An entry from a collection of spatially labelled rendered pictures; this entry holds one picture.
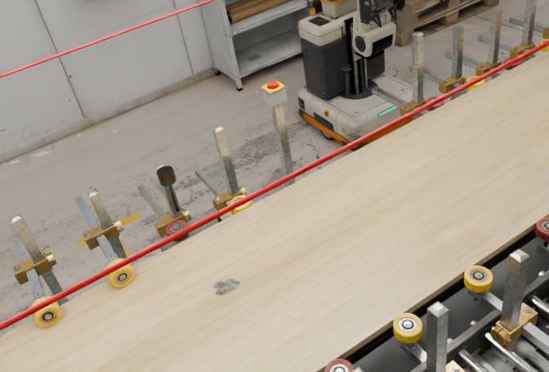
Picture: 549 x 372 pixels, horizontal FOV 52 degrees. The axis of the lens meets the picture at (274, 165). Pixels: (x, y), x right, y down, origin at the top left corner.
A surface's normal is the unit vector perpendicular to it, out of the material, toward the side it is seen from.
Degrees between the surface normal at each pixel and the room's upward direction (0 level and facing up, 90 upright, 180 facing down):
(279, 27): 90
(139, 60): 90
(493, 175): 0
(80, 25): 90
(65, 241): 0
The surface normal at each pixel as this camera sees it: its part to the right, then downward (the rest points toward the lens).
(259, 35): 0.53, 0.44
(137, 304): -0.15, -0.80
